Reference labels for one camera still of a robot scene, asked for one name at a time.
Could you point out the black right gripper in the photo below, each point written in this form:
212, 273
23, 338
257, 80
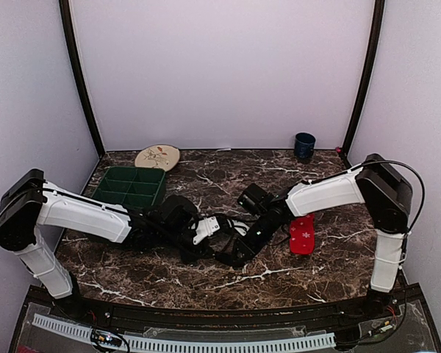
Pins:
248, 250

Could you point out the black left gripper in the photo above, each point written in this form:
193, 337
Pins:
202, 251

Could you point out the red Santa Christmas sock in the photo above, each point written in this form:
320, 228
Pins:
302, 235

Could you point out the green plastic divider tray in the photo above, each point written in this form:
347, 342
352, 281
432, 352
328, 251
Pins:
131, 187

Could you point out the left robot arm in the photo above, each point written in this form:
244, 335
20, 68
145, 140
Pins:
33, 202

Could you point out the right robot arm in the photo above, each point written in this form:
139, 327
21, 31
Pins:
374, 183

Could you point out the beige decorated plate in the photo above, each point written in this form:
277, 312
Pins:
163, 157

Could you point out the dark blue mug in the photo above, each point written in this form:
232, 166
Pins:
304, 147

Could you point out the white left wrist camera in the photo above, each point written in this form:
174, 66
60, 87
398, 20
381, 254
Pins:
205, 228

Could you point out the white slotted cable duct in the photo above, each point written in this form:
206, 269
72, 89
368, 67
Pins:
107, 341

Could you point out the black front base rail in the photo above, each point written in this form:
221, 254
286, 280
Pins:
342, 315

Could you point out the right black frame post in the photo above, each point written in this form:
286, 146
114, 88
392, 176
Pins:
367, 70

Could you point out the black frame post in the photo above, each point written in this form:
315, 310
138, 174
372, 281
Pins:
78, 75
367, 70

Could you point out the left black frame post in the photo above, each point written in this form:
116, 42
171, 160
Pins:
78, 75

